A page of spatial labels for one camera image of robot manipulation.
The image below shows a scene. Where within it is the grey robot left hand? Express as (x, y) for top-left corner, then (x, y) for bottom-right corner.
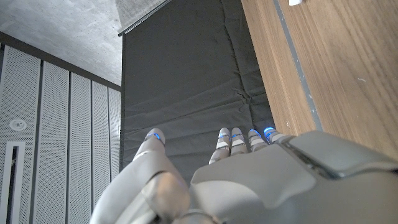
(90, 126), (398, 224)

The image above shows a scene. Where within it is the black backdrop curtain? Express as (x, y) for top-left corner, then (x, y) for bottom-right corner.
(119, 0), (276, 184)

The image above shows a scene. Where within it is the black backdrop stand pole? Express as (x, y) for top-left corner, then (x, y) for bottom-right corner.
(117, 0), (172, 37)

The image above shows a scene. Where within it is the ceiling air vent slot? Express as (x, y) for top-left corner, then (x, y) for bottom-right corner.
(0, 141), (26, 224)

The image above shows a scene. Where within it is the round white ceiling sensor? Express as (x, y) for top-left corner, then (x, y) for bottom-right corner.
(9, 119), (27, 131)

